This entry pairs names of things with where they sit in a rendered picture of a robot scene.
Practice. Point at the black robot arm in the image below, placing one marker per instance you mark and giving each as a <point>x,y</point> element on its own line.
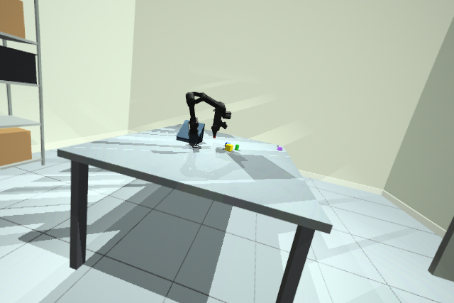
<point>220,110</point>

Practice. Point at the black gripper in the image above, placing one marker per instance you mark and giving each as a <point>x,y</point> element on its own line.
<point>215,126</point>

